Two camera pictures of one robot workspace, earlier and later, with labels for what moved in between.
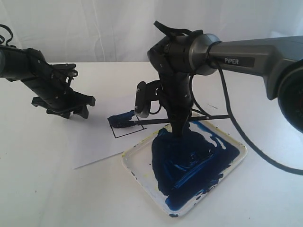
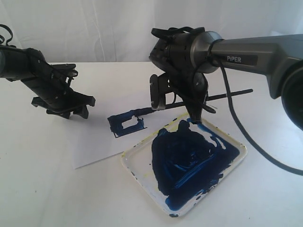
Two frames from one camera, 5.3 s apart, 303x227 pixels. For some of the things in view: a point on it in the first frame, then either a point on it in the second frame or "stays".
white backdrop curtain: x=122 y=31 stays
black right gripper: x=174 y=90 → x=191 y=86
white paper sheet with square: x=92 y=139 stays
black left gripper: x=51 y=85 stays
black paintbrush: x=128 y=119 → x=138 y=111
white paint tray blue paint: x=178 y=172 stays
